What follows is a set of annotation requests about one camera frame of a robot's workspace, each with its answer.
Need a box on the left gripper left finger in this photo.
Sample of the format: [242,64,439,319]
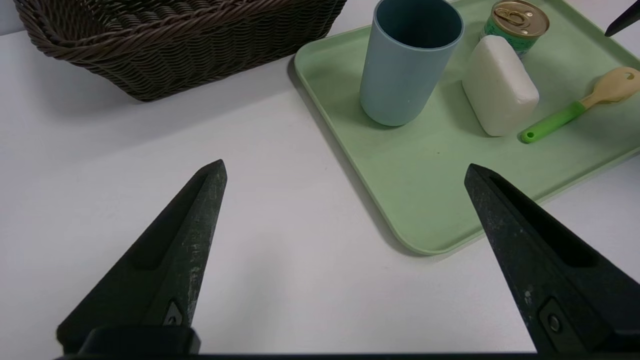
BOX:
[56,159,228,356]

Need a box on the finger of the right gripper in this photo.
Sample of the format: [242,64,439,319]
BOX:
[604,0,640,38]

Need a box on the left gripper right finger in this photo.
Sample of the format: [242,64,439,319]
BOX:
[464,163,640,356]

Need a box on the gold lid food can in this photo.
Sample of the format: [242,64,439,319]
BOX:
[480,0,551,58]

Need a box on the green handled yellow pasta spoon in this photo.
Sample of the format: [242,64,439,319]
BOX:
[520,66,640,144]

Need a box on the dark brown wicker basket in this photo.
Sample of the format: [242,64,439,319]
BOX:
[12,0,348,102]

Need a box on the light green plastic tray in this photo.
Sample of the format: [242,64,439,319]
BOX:
[294,0,640,256]

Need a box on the blue plastic cup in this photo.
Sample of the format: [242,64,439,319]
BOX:
[359,0,465,127]

